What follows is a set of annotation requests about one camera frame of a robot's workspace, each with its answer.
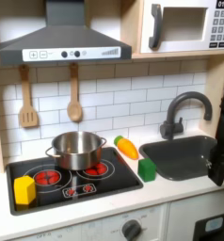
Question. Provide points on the orange toy carrot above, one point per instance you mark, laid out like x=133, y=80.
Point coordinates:
x=127, y=147

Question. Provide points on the black dishwasher panel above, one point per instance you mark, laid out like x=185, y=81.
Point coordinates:
x=213, y=226

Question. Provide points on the white toy microwave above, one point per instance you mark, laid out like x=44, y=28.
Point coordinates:
x=186, y=25

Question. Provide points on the grey range hood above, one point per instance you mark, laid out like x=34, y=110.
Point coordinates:
x=64, y=40

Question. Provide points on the steel pot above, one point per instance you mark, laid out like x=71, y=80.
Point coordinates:
x=76, y=150

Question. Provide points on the dark grey tap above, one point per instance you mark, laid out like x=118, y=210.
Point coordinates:
x=183, y=113

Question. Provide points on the dark grey sink basin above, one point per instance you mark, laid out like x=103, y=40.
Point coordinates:
x=179, y=158

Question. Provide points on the yellow block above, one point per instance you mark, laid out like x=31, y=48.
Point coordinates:
x=24, y=190

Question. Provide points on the black toy stove top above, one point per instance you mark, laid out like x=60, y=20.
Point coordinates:
x=73, y=182

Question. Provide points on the green cube block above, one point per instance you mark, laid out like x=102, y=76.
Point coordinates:
x=147, y=169

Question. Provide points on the grey oven knob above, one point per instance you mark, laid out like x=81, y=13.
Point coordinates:
x=131, y=230

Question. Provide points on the wooden spoon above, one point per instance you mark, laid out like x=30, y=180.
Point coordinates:
x=74, y=100

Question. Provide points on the wooden slotted spatula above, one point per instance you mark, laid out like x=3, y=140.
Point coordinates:
x=27, y=103

